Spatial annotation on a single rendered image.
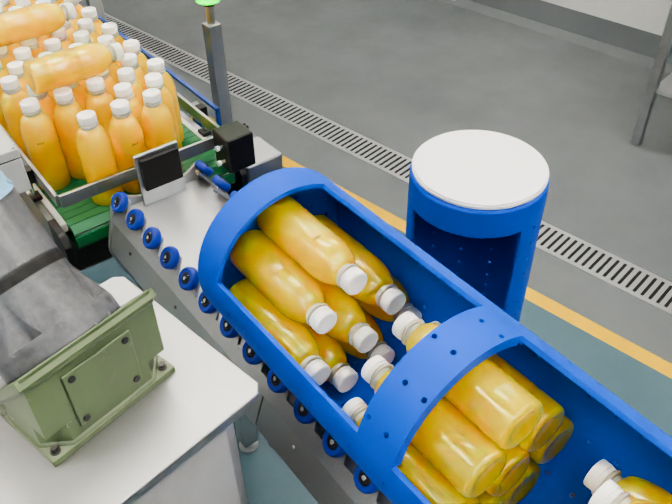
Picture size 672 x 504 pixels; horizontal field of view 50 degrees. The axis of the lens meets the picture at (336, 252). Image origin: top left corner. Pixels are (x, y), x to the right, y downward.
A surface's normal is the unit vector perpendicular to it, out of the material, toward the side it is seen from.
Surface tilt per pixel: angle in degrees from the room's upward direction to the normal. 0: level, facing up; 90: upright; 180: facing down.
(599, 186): 0
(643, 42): 76
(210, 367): 0
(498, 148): 0
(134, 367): 90
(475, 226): 90
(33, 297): 30
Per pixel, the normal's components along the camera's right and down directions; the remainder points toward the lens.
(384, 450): -0.76, 0.14
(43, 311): 0.21, -0.37
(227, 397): -0.01, -0.76
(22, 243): 0.65, -0.33
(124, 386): 0.78, 0.41
